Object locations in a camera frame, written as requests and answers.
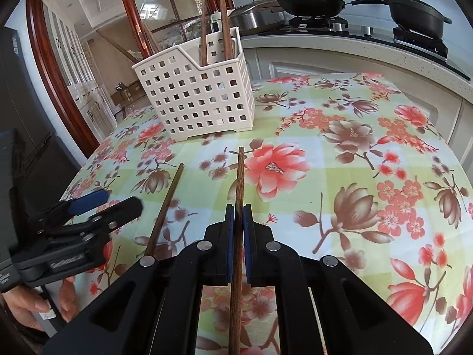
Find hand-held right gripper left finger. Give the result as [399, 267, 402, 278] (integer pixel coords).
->
[42, 204, 236, 355]

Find floral tablecloth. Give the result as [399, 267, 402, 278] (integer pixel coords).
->
[61, 73, 473, 355]

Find black gas stove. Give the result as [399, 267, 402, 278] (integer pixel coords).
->
[259, 15, 449, 67]

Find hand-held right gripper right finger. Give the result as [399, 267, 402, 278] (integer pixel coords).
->
[242, 204, 434, 355]

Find dark refrigerator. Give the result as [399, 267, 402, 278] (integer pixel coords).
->
[0, 26, 80, 208]

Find silver rice cooker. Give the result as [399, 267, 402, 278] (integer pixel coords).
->
[227, 1, 287, 32]

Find white wall cabinets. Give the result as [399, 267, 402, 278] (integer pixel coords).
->
[42, 0, 119, 137]

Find person's left hand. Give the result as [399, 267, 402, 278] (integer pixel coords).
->
[0, 280, 80, 331]

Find red wooden door frame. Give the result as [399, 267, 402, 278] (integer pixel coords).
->
[26, 0, 124, 145]

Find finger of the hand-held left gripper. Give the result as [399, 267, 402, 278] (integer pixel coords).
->
[35, 188, 110, 230]
[39, 197, 143, 252]

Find black lidded pot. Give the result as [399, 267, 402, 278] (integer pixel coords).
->
[380, 0, 453, 39]

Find dark brown wooden chopstick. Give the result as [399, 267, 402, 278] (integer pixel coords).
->
[228, 147, 246, 355]
[143, 163, 185, 257]
[217, 0, 234, 60]
[199, 0, 208, 66]

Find black frying pan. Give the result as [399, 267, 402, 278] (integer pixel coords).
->
[276, 0, 388, 18]

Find white perforated plastic basket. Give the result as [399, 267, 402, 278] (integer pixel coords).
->
[132, 27, 256, 142]

